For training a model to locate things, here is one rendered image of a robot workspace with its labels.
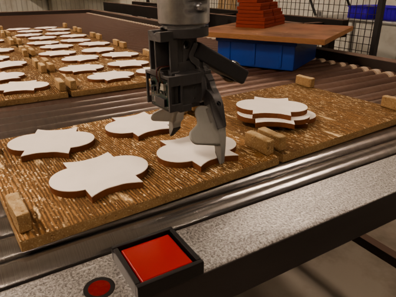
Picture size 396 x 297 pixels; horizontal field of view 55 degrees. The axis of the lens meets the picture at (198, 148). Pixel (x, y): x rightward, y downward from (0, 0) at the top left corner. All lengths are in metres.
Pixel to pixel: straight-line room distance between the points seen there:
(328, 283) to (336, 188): 1.27
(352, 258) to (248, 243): 1.58
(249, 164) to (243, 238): 0.17
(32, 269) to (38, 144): 0.29
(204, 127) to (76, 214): 0.22
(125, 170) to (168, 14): 0.23
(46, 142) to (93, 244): 0.29
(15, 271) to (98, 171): 0.19
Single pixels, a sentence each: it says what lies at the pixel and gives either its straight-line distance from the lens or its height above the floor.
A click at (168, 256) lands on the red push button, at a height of 0.93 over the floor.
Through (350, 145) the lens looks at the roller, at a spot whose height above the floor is 0.92.
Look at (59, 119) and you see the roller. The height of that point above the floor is 0.92.
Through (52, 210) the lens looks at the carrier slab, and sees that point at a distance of 0.53.
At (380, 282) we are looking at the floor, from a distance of 1.95.
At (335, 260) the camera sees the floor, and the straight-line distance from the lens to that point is 2.00.
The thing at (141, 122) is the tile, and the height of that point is 0.95.
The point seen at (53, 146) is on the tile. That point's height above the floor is 0.95.
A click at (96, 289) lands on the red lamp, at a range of 0.43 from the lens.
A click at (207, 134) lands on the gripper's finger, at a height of 1.00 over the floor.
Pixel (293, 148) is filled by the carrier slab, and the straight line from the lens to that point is 0.69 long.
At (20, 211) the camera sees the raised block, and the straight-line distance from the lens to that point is 0.49.
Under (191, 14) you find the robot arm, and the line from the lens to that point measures 0.55.
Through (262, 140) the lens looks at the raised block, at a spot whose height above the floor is 0.96.
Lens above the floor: 1.20
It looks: 23 degrees down
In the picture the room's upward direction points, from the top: straight up
